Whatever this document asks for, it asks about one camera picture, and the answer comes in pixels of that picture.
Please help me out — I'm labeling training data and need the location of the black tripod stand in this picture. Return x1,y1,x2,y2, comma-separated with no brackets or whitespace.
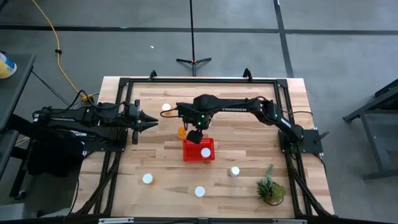
175,0,213,77

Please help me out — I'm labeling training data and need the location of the dark side table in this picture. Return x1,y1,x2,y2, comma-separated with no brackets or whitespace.
0,52,37,200

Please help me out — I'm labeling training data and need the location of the small green potted plant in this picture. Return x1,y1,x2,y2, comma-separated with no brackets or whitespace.
256,164,287,207

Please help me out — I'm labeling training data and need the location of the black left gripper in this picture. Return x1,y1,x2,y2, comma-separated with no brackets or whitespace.
123,98,159,146

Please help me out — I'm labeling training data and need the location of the long black floor tape strip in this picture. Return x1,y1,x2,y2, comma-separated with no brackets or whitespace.
0,24,398,35

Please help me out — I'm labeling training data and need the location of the short black floor tape strip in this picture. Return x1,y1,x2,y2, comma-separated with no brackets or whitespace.
273,0,295,78

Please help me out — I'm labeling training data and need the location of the red plastic basket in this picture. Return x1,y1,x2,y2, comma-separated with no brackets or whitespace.
182,138,216,163

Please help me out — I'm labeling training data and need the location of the silver metal bracket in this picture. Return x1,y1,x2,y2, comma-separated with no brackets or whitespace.
272,218,308,224
98,217,134,224

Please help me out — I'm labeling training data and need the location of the dark metal cart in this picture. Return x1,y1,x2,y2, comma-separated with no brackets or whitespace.
343,79,398,181

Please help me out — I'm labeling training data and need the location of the yellow and blue container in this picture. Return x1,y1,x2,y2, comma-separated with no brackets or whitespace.
0,51,18,79

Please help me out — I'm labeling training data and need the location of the black metal table frame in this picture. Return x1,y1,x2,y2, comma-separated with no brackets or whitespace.
74,70,335,218

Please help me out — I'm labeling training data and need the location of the yellow extension cable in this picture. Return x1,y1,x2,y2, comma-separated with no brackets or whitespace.
30,0,96,105

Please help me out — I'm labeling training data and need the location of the black cable bundle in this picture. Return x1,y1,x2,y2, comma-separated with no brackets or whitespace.
284,154,332,217
74,152,122,216

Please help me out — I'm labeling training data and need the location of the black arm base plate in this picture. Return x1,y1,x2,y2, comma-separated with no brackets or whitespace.
82,127,128,153
278,129,330,155

